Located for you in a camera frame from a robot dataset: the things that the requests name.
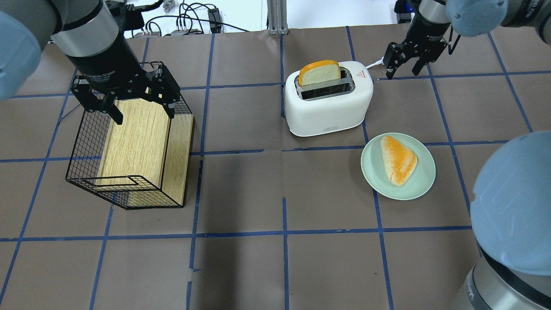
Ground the aluminium frame post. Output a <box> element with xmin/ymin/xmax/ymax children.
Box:
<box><xmin>267</xmin><ymin>0</ymin><xmax>289</xmax><ymax>35</ymax></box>

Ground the triangular bread on plate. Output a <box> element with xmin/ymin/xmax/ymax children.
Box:
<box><xmin>380</xmin><ymin>135</ymin><xmax>418</xmax><ymax>187</ymax></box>

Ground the white toaster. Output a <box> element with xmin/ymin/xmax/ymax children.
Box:
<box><xmin>284</xmin><ymin>61</ymin><xmax>374</xmax><ymax>137</ymax></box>

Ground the wooden shelf board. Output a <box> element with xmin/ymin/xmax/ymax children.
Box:
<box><xmin>94</xmin><ymin>99</ymin><xmax>194</xmax><ymax>209</ymax></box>

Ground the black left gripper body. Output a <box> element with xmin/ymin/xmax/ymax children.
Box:
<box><xmin>68</xmin><ymin>38</ymin><xmax>153</xmax><ymax>100</ymax></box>

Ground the black wire basket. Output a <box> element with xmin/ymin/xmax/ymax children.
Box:
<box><xmin>65</xmin><ymin>61</ymin><xmax>196</xmax><ymax>211</ymax></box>

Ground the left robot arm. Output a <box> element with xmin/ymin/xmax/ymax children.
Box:
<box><xmin>0</xmin><ymin>0</ymin><xmax>183</xmax><ymax>125</ymax></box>

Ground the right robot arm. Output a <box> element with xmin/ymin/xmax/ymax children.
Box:
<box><xmin>383</xmin><ymin>0</ymin><xmax>551</xmax><ymax>310</ymax></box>

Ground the black cables bundle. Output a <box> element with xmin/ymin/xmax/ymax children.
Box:
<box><xmin>129</xmin><ymin>0</ymin><xmax>250</xmax><ymax>37</ymax></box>

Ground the light green plate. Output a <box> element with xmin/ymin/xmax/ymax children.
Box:
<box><xmin>360</xmin><ymin>132</ymin><xmax>436</xmax><ymax>200</ymax></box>

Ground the bread slice in toaster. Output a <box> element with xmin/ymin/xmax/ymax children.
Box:
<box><xmin>298</xmin><ymin>59</ymin><xmax>341</xmax><ymax>87</ymax></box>

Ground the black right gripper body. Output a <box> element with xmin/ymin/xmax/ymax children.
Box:
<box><xmin>398</xmin><ymin>15</ymin><xmax>450</xmax><ymax>61</ymax></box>

